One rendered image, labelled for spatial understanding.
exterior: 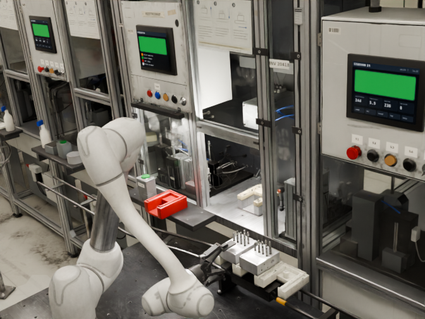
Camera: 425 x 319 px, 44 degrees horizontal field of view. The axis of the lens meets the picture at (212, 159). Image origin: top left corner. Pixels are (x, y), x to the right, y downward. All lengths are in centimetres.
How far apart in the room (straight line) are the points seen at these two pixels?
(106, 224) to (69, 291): 28
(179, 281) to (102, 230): 45
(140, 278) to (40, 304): 43
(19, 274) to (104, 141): 239
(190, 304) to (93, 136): 62
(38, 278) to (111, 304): 164
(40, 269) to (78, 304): 195
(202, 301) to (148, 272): 76
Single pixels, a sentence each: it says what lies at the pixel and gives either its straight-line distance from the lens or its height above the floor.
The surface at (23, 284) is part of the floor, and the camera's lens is 389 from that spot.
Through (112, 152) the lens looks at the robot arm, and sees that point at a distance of 175.
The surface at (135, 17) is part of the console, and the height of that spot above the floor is 176.
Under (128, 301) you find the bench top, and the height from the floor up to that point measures 68.
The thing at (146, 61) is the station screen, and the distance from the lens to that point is 240.
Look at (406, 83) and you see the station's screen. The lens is 158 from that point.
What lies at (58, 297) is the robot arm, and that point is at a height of 89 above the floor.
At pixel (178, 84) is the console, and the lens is 229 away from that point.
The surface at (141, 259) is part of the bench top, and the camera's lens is 256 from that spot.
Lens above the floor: 204
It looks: 22 degrees down
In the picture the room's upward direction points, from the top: 5 degrees counter-clockwise
